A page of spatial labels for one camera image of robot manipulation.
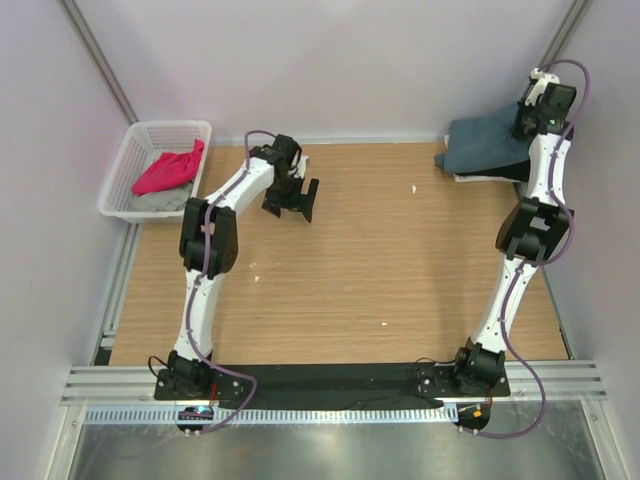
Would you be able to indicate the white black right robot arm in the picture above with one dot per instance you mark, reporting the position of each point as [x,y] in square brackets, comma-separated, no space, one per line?
[531,233]

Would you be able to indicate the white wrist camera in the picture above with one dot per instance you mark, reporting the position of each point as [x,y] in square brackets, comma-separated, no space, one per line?
[538,82]
[302,166]

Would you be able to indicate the teal blue t-shirt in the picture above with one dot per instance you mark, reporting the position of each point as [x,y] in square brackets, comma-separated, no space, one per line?
[501,119]

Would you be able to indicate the folded white t-shirt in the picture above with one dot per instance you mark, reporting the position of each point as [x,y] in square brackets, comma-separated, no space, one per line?
[465,177]

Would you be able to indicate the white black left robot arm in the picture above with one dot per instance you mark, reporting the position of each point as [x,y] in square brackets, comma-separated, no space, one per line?
[209,247]

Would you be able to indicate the pink t-shirt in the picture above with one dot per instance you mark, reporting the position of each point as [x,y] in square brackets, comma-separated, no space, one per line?
[170,170]

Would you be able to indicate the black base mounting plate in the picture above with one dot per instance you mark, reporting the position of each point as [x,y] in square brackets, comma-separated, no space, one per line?
[324,387]

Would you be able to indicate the white slotted cable duct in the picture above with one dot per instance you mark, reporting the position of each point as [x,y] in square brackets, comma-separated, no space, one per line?
[193,415]

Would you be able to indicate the aluminium frame rail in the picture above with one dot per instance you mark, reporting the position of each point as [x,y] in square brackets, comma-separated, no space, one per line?
[562,380]

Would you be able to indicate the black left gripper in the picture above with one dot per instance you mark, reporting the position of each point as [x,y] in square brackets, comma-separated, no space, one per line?
[300,203]

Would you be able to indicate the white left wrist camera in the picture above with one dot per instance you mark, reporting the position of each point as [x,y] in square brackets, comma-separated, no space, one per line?
[302,166]

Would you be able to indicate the folded black t-shirt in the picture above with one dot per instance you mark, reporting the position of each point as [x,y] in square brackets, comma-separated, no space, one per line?
[517,172]

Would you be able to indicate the white plastic laundry basket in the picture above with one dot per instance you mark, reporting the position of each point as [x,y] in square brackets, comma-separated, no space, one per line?
[142,145]

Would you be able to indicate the grey t-shirt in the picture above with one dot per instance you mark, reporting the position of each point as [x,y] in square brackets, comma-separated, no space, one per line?
[169,200]

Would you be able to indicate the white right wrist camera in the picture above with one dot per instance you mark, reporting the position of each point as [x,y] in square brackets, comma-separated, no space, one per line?
[538,82]

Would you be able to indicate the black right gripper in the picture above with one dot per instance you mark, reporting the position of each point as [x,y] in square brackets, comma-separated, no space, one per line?
[516,132]

